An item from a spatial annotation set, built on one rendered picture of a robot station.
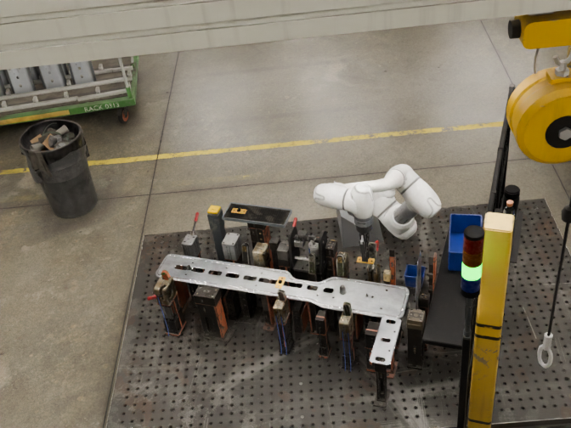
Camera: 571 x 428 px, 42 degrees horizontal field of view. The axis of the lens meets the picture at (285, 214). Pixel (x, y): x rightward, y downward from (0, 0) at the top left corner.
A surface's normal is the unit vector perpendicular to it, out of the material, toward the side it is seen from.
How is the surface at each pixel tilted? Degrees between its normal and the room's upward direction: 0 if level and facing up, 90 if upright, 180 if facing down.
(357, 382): 0
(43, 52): 90
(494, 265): 90
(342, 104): 0
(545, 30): 90
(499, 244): 90
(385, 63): 0
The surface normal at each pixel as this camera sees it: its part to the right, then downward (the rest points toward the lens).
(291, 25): 0.02, 0.63
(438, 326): -0.11, -0.77
